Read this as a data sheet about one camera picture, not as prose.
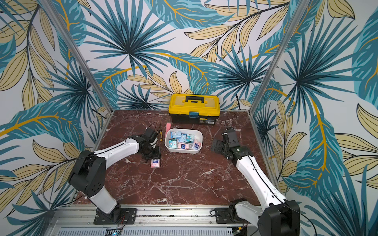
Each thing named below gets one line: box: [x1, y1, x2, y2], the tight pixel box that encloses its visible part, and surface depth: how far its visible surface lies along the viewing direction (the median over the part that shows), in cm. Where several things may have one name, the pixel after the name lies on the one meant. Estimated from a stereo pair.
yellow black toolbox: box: [167, 93, 221, 125], surface depth 103 cm
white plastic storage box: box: [164, 127, 204, 154], surface depth 100 cm
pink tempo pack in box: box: [193, 139, 201, 150], surface depth 99 cm
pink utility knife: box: [165, 122, 172, 139], surface depth 112 cm
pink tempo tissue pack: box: [150, 158, 160, 168], surface depth 87 cm
